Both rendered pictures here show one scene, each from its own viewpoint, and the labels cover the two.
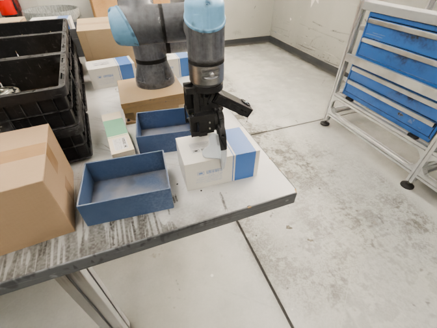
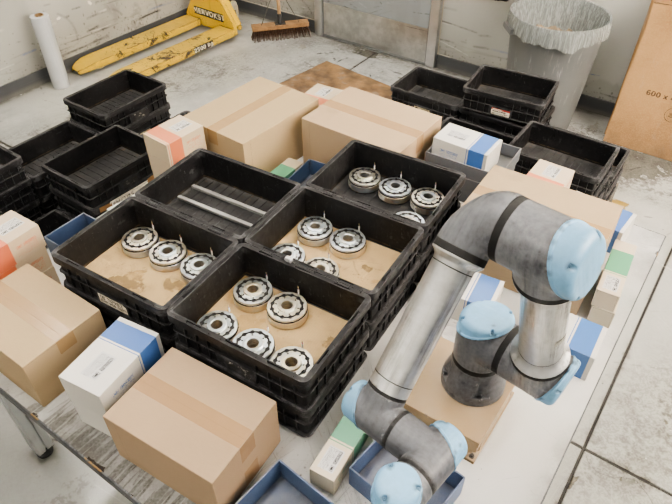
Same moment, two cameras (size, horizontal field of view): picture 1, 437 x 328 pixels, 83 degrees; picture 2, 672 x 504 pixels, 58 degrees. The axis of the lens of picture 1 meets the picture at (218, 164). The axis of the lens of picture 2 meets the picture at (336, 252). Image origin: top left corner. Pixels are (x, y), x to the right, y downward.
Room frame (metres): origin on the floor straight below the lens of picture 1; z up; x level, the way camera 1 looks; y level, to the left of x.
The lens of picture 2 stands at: (0.19, -0.30, 1.99)
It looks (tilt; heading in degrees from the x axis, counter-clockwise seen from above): 42 degrees down; 56
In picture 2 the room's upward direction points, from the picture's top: straight up
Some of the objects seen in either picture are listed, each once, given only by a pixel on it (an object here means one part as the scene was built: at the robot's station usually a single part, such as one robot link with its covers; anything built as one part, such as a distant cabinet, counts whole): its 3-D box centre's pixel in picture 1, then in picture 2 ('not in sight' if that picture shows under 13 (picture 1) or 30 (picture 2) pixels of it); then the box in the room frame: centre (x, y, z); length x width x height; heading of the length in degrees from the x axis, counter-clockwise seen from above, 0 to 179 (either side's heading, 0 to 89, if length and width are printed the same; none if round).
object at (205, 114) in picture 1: (204, 107); not in sight; (0.53, 0.03, 0.90); 0.09 x 0.08 x 0.12; 108
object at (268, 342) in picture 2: not in sight; (252, 345); (0.56, 0.58, 0.86); 0.10 x 0.10 x 0.01
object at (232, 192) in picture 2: not in sight; (221, 206); (0.73, 1.10, 0.87); 0.40 x 0.30 x 0.11; 115
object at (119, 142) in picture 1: (118, 138); (348, 439); (0.65, 0.32, 0.73); 0.24 x 0.06 x 0.06; 26
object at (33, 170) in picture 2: not in sight; (62, 177); (0.47, 2.42, 0.31); 0.40 x 0.30 x 0.34; 20
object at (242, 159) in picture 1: (216, 157); not in sight; (0.54, 0.00, 0.75); 0.20 x 0.12 x 0.09; 108
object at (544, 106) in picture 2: not in sight; (503, 125); (2.47, 1.51, 0.37); 0.42 x 0.34 x 0.46; 111
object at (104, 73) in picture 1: (112, 71); (461, 294); (1.17, 0.50, 0.75); 0.20 x 0.12 x 0.09; 117
